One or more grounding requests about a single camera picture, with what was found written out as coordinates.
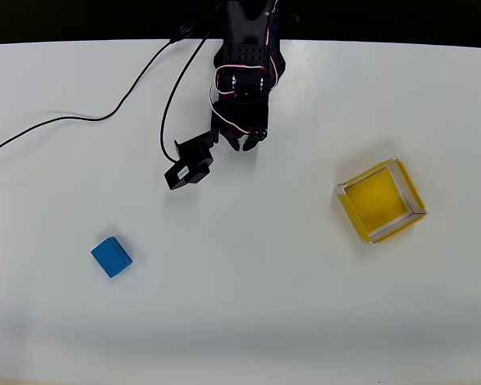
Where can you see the yellow cardboard box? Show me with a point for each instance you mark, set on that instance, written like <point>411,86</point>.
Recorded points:
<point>378,202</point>

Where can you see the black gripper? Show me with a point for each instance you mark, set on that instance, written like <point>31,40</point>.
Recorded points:
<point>237,127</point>

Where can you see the blue cube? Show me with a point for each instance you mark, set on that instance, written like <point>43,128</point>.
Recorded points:
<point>111,256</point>

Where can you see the black webcam on bracket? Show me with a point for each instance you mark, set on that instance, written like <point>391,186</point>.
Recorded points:
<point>188,168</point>

